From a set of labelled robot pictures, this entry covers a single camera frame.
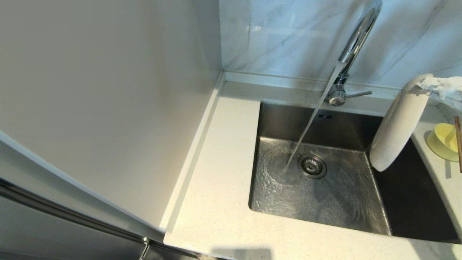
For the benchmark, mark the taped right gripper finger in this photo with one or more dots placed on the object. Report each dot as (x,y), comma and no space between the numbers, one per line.
(445,94)
(449,82)

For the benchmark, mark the small yellow bowl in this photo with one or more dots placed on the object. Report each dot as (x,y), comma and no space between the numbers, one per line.
(442,144)

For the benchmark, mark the white round plate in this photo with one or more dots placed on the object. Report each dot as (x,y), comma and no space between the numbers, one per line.
(397,122)

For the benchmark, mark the chrome gooseneck kitchen faucet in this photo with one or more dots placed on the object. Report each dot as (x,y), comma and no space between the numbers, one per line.
(358,34)

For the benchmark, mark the stainless steel sink basin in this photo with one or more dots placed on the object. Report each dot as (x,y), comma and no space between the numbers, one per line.
(343,206)

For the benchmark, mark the round metal drain strainer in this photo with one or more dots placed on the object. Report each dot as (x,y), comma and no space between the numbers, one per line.
(312,166)

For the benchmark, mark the white tall cabinet side panel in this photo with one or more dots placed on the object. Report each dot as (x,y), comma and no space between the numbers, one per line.
(108,90)

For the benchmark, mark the grey steel appliance front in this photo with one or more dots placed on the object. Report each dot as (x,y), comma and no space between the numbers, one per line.
(54,234)

